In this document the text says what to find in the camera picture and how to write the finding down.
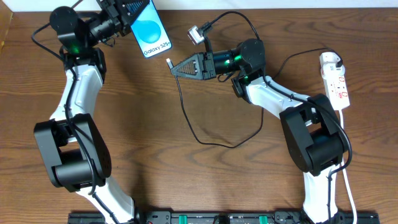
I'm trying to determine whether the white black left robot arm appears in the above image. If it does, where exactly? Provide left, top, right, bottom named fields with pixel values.
left=34, top=1, right=148, bottom=223

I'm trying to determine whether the blue Galaxy smartphone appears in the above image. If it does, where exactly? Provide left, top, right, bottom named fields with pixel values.
left=131, top=0, right=172, bottom=58

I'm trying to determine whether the white power strip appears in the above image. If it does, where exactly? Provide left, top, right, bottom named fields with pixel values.
left=320, top=52, right=350, bottom=111

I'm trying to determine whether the white power strip cord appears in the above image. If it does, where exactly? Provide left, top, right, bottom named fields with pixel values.
left=338, top=108, right=358, bottom=224

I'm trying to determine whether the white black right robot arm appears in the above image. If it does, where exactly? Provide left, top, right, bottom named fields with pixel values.
left=167, top=39, right=352, bottom=223

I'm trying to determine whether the black charger cable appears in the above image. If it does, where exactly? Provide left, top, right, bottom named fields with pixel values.
left=165, top=47, right=344, bottom=149

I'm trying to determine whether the brown wooden side panel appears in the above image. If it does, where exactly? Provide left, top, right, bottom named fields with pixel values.
left=0, top=1, right=13, bottom=50

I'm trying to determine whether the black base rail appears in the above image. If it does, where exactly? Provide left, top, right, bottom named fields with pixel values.
left=67, top=211, right=381, bottom=224

